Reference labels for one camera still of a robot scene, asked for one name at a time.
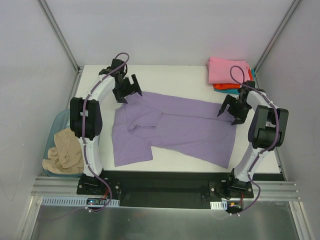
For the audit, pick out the aluminium rail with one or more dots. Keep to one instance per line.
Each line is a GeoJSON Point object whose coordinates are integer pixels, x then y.
{"type": "Point", "coordinates": [46, 186]}

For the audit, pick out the right aluminium frame post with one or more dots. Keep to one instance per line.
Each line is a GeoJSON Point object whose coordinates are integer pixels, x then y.
{"type": "Point", "coordinates": [278, 31]}

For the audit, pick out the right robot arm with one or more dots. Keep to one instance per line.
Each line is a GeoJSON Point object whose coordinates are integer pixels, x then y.
{"type": "Point", "coordinates": [266, 132]}

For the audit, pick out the right white cable duct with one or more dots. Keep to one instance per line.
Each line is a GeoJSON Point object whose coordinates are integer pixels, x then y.
{"type": "Point", "coordinates": [219, 205]}

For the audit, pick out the beige t shirt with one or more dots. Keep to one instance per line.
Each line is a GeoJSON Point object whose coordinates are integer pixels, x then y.
{"type": "Point", "coordinates": [66, 156]}

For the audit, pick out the pink folded t shirt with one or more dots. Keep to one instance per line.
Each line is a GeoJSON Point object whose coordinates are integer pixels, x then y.
{"type": "Point", "coordinates": [219, 71]}

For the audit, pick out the orange folded t shirt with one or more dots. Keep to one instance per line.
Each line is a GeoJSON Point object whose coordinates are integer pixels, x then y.
{"type": "Point", "coordinates": [228, 86]}

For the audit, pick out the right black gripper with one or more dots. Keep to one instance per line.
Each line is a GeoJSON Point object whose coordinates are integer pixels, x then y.
{"type": "Point", "coordinates": [234, 108]}

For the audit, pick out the white cable duct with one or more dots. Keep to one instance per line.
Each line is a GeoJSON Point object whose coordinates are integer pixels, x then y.
{"type": "Point", "coordinates": [65, 201]}
{"type": "Point", "coordinates": [219, 205]}

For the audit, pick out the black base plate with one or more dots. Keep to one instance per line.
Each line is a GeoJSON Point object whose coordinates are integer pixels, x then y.
{"type": "Point", "coordinates": [152, 189]}

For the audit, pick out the left white cable duct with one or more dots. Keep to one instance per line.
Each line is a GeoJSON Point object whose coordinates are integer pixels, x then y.
{"type": "Point", "coordinates": [65, 201]}

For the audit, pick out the aluminium frame post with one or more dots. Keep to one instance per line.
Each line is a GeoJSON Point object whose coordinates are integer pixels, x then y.
{"type": "Point", "coordinates": [278, 31]}
{"type": "Point", "coordinates": [58, 33]}

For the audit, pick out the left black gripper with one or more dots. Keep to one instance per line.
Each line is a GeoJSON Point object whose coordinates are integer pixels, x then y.
{"type": "Point", "coordinates": [125, 88]}

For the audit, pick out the left aluminium frame post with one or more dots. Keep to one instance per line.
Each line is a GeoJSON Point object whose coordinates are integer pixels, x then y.
{"type": "Point", "coordinates": [58, 33]}

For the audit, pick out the teal folded t shirt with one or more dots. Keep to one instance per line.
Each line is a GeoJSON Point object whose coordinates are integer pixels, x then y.
{"type": "Point", "coordinates": [234, 91]}

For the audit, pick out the translucent blue plastic bin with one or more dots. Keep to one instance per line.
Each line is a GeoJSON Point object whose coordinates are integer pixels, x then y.
{"type": "Point", "coordinates": [60, 122]}

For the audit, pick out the purple t shirt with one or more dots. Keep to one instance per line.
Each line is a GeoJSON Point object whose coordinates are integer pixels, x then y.
{"type": "Point", "coordinates": [188, 126]}

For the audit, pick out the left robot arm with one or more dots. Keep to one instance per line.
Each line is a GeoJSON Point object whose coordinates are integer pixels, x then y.
{"type": "Point", "coordinates": [85, 112]}

